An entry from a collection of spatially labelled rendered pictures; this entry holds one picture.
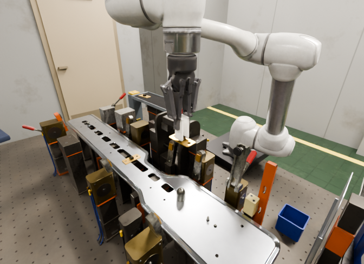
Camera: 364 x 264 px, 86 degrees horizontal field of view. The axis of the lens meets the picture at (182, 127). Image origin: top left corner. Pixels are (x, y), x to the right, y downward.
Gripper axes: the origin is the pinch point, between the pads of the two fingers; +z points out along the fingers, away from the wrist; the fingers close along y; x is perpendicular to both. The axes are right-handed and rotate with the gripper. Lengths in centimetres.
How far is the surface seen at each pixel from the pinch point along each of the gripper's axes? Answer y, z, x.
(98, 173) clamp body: 17.2, 25.1, -29.9
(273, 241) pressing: -8.9, 29.6, 29.3
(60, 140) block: 20, 27, -72
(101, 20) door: -119, -39, -314
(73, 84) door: -57, 54, -318
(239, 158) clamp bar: -16.2, 13.0, 11.2
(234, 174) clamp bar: -15.1, 19.6, 10.7
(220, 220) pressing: -3.4, 29.6, 14.6
